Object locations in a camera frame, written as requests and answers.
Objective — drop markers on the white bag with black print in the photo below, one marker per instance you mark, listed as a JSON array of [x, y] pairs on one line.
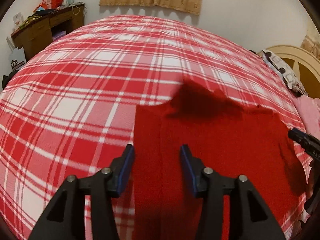
[[17, 57]]

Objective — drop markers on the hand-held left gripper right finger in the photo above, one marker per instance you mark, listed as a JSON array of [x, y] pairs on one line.
[[188, 170]]

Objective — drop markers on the dark cloth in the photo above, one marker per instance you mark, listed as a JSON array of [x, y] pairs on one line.
[[46, 11]]

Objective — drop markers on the white black patterned pillow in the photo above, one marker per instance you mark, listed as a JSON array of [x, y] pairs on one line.
[[277, 62]]

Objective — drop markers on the yellow green cloth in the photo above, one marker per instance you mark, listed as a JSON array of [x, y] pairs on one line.
[[31, 20]]

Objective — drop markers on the brown wooden desk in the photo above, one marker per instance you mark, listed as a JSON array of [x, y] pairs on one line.
[[37, 32]]

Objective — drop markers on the red plaid bed sheet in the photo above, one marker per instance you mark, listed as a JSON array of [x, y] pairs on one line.
[[87, 80]]

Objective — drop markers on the pink floral pillow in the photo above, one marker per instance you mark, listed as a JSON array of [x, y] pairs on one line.
[[310, 115]]

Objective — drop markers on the cream wooden headboard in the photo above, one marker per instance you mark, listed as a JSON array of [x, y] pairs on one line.
[[285, 51]]

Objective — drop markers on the person's right hand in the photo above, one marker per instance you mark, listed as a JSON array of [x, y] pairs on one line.
[[312, 187]]

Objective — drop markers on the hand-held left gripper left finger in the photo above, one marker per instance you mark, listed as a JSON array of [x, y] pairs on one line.
[[126, 170]]

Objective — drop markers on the narrow beige floral curtain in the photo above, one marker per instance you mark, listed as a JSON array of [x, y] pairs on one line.
[[312, 46]]

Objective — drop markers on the purple boxes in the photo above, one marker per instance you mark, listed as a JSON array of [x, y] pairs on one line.
[[59, 35]]

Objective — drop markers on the red gift bag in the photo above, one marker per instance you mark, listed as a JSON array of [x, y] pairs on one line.
[[51, 0]]

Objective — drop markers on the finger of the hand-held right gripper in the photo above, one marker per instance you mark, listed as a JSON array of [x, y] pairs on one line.
[[303, 140]]

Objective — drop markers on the white card with red print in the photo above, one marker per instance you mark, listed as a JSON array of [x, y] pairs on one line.
[[18, 20]]

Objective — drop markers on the red knitted sweater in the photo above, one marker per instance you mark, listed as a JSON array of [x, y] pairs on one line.
[[160, 155]]

